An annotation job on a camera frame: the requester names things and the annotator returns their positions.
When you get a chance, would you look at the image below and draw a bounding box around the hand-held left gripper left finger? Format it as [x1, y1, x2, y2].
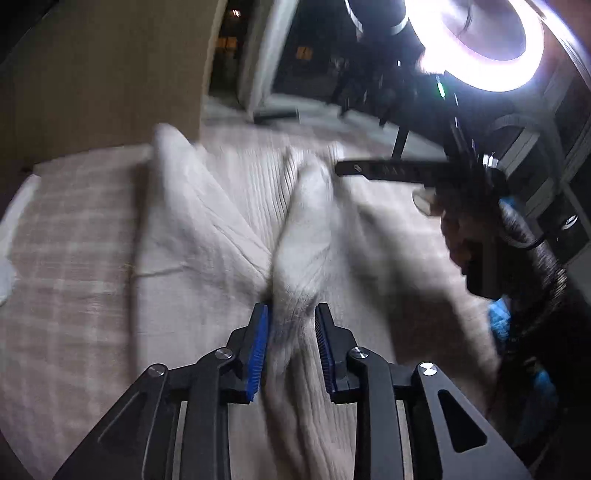
[53, 302, 270, 480]

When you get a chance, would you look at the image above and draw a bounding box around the cream knit sweater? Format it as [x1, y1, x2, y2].
[131, 124, 504, 480]

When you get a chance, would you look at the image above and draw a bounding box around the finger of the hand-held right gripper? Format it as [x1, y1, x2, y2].
[335, 158, 446, 186]

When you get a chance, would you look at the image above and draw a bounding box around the black tripod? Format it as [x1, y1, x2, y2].
[379, 60, 462, 160]

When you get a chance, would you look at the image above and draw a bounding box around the blue cloth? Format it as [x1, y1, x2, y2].
[487, 196, 561, 407]

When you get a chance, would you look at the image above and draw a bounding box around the light wooden board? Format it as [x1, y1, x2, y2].
[0, 0, 227, 185]

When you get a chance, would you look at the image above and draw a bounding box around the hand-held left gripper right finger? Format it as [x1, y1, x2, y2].
[314, 302, 532, 480]

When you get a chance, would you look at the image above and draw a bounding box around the white cotton garment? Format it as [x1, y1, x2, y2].
[0, 174, 41, 305]

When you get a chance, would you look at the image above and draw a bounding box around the person's right hand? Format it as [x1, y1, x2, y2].
[438, 210, 474, 278]

